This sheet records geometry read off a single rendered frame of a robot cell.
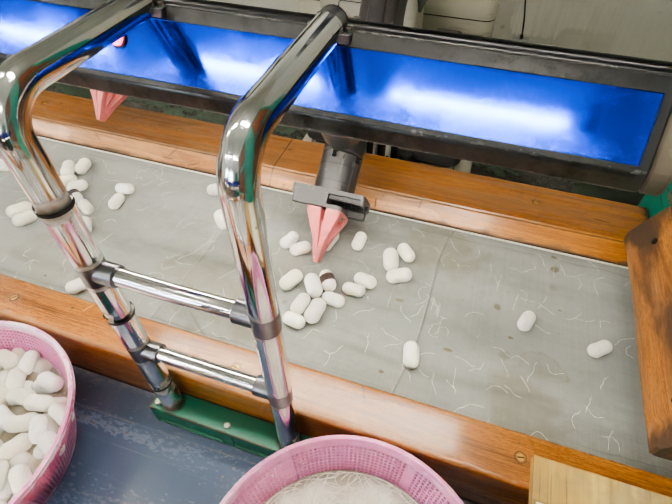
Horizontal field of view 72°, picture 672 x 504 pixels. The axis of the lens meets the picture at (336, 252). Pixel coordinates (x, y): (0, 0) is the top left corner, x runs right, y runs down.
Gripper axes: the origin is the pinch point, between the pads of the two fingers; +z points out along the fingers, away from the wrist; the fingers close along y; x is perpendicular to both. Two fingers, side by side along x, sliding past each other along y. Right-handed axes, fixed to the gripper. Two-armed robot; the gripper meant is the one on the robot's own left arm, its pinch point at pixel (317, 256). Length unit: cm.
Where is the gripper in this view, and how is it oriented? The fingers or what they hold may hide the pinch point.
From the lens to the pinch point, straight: 64.7
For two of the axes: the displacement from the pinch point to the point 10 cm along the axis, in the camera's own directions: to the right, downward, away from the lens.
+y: 9.5, 2.3, -2.0
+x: 1.8, 0.9, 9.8
